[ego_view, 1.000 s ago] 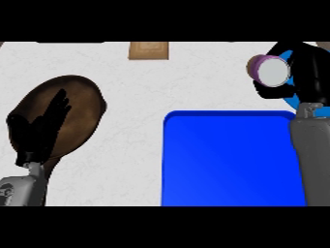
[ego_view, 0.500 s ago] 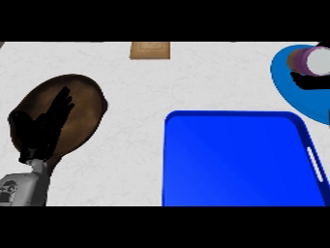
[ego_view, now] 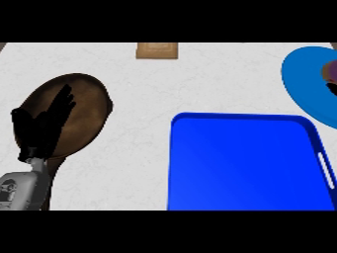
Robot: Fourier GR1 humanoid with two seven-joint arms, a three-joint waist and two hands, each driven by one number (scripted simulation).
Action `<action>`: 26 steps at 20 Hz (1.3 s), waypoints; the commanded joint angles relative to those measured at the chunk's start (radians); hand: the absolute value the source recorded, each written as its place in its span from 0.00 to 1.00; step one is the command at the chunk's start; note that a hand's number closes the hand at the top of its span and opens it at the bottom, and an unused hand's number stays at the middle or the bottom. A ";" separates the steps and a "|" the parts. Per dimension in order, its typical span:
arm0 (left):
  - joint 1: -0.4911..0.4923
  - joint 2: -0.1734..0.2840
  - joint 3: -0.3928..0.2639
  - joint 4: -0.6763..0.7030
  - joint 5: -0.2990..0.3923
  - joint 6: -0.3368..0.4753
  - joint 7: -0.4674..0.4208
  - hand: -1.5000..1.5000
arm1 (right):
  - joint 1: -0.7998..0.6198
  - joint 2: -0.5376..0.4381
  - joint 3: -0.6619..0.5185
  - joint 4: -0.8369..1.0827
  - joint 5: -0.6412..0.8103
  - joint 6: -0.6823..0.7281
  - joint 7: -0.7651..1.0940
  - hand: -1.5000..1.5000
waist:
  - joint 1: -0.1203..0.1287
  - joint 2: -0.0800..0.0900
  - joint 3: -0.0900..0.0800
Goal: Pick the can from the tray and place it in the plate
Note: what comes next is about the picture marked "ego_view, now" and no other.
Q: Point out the tan wooden block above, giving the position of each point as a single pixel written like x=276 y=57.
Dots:
x=157 y=51

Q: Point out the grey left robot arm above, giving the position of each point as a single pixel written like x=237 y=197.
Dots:
x=20 y=190

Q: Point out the blue rectangular tray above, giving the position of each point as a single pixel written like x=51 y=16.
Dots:
x=246 y=164

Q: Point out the blue round plate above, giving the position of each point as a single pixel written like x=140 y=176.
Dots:
x=307 y=95

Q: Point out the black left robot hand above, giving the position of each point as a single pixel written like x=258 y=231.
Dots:
x=42 y=126

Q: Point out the brown frying pan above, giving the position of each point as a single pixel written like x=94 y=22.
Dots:
x=86 y=112

